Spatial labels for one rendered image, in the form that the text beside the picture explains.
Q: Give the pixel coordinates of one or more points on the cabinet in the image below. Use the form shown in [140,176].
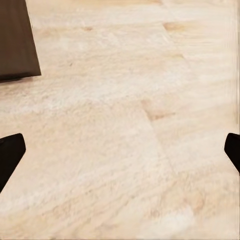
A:
[18,55]

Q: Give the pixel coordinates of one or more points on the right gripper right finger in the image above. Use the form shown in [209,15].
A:
[232,149]

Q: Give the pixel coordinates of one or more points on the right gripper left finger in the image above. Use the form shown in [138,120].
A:
[12,149]

